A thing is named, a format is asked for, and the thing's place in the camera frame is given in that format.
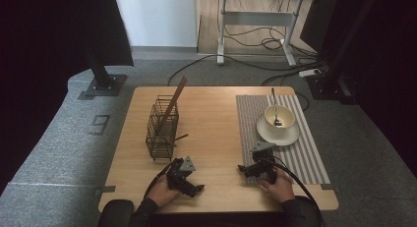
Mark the white ceramic plate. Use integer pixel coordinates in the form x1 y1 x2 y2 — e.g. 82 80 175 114
256 113 301 147

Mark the grey striped placemat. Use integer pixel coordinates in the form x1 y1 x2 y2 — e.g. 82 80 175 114
235 94 331 186

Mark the white power strip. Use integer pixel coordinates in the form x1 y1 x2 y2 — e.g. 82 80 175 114
298 68 322 79

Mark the long black floor cable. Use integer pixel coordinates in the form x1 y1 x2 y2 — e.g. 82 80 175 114
166 53 326 87

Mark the black curtain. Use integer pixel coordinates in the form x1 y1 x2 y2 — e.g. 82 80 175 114
0 0 135 196
319 0 417 179

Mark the cream ceramic bowl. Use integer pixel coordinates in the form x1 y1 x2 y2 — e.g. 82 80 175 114
264 104 296 134

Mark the black wire cutlery basket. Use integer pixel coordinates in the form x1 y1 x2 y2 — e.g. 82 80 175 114
145 94 180 162

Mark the grey tape strip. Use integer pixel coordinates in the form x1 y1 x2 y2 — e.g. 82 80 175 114
93 185 116 197
320 183 342 193

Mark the left hand-held gripper cable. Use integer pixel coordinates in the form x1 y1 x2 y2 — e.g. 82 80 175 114
143 160 175 200

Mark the tangle of black cables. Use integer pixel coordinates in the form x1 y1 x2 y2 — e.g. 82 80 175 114
217 0 318 58

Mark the person's left hand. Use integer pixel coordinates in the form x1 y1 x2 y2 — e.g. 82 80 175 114
146 175 183 208

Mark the person's right hand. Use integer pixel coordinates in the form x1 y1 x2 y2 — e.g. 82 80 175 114
261 174 296 204

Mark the hand-held gripper cable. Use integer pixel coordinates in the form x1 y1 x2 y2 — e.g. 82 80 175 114
266 157 327 227
143 160 175 200

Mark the right hand-held gripper cable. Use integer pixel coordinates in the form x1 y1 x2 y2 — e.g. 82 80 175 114
266 157 327 227

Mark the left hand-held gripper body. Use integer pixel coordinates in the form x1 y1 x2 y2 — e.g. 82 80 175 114
166 155 197 191

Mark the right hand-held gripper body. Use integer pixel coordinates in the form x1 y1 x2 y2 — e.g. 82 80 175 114
250 141 278 185

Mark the metal spoon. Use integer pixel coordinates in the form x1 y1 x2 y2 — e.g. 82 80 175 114
270 86 283 128

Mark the black metal stand with base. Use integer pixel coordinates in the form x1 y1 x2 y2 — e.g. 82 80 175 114
77 43 128 101
306 0 382 105

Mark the white-framed wooden desk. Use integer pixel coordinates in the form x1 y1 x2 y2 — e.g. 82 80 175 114
209 0 339 67

